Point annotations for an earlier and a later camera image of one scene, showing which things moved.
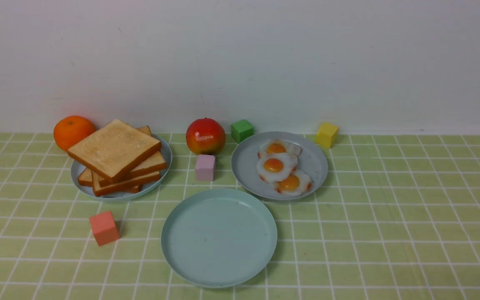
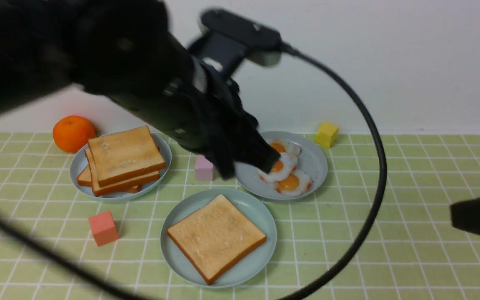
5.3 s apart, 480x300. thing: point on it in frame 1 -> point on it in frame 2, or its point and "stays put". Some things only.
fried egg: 272,167 stays put
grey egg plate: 313,161 stays put
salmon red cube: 103,228 stays put
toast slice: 113,148 -> 215,236
